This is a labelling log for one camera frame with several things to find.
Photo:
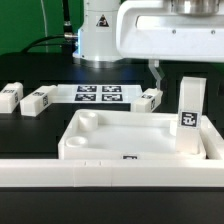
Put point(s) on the white base marker plate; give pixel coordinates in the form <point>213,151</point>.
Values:
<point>106,94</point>

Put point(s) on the white L-shaped obstacle fence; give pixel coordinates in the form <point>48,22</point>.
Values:
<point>207,172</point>

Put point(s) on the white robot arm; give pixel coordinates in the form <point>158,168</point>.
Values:
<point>97,35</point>

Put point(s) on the white desk top tray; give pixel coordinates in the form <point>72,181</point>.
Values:
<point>115,135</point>

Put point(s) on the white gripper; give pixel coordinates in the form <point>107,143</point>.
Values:
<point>179,30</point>

